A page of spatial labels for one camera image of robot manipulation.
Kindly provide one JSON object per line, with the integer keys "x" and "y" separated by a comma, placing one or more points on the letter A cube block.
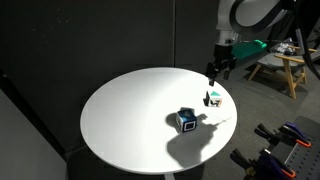
{"x": 214, "y": 99}

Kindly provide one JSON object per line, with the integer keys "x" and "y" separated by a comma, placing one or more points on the clear plastic bag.
{"x": 284, "y": 47}

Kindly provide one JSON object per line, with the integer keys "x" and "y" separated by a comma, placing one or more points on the blue picture cube block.
{"x": 186, "y": 120}

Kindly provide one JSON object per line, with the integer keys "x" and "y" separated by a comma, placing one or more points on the wooden armchair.
{"x": 288, "y": 65}

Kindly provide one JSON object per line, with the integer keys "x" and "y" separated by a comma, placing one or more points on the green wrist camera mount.
{"x": 248, "y": 49}

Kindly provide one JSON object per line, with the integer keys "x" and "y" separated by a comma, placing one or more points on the orange tipped purple clamp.
{"x": 263, "y": 165}
{"x": 286, "y": 133}

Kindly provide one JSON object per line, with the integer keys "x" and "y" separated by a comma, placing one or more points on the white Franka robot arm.
{"x": 246, "y": 15}

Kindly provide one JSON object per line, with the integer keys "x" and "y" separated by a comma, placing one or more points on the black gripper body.
{"x": 221, "y": 58}

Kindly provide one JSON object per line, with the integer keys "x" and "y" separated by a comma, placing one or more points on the white table base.
{"x": 169, "y": 176}

